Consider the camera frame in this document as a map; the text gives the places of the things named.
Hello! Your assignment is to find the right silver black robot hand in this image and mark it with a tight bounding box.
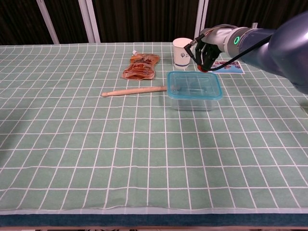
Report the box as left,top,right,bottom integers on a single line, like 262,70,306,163
194,25,238,73

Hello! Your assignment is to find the blue plastic lid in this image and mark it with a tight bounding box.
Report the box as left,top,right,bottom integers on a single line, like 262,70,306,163
167,70,223,100

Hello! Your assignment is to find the clear plastic container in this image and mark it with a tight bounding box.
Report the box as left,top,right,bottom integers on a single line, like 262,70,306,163
168,95,221,112

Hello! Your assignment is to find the blue photo card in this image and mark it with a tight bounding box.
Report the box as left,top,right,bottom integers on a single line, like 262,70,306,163
207,60,245,75

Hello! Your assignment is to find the white paper cup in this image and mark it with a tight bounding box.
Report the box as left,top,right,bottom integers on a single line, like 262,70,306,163
172,38,196,70

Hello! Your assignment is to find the black pleated curtain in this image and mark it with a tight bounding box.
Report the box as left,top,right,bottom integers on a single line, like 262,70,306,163
0,0,308,46

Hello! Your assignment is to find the brown sauce pouch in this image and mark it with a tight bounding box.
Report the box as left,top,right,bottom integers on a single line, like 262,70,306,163
121,50,161,80

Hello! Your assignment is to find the wooden stick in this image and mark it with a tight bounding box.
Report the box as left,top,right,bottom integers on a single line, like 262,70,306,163
101,86,168,98

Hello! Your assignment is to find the green checkered tablecloth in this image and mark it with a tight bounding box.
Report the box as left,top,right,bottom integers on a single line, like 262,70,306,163
0,42,308,216

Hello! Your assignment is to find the thin white frame post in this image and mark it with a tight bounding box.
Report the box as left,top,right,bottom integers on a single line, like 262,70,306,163
36,0,60,45

